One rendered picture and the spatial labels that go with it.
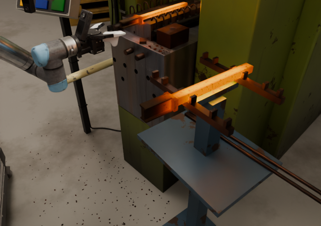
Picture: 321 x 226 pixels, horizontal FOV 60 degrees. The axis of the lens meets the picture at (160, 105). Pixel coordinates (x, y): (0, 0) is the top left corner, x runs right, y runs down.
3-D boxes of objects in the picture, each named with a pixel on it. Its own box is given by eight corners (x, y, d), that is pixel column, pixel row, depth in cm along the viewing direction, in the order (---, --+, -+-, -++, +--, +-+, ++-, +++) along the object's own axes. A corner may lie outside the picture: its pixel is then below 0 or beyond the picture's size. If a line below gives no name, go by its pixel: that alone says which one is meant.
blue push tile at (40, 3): (46, 9, 142) (48, -6, 141) (34, 8, 144) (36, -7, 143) (49, 10, 144) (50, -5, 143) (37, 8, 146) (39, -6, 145)
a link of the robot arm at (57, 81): (56, 79, 117) (49, 55, 111) (73, 87, 112) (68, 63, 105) (39, 86, 112) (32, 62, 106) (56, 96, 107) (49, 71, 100)
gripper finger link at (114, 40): (126, 44, 116) (103, 45, 115) (125, 30, 113) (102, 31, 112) (126, 47, 114) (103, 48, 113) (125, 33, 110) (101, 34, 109)
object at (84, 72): (58, 91, 151) (55, 82, 148) (53, 87, 154) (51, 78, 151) (122, 63, 176) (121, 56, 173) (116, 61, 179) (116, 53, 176)
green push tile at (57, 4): (62, 11, 140) (64, -4, 139) (50, 9, 142) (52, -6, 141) (65, 12, 142) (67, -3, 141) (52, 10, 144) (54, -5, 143)
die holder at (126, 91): (163, 136, 140) (164, 55, 114) (117, 104, 162) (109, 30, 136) (227, 92, 172) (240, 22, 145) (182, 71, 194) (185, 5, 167)
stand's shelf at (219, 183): (217, 218, 76) (218, 213, 75) (137, 138, 102) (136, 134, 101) (281, 166, 91) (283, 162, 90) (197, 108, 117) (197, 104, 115)
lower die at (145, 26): (150, 41, 125) (150, 22, 120) (123, 29, 137) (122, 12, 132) (208, 18, 149) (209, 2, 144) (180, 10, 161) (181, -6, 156)
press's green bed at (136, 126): (163, 193, 168) (163, 136, 140) (123, 159, 190) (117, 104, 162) (218, 147, 200) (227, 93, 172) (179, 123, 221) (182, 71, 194)
